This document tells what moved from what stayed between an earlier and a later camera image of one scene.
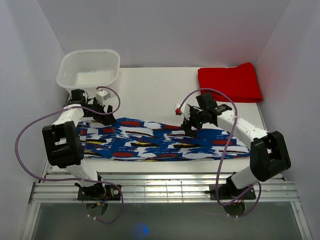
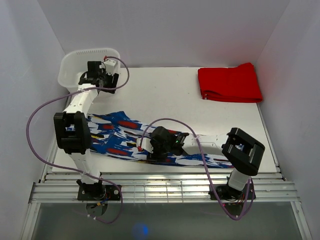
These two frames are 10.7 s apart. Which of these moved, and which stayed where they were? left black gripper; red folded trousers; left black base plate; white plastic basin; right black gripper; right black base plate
Moved: right black gripper; left black gripper
Stayed: red folded trousers; right black base plate; left black base plate; white plastic basin
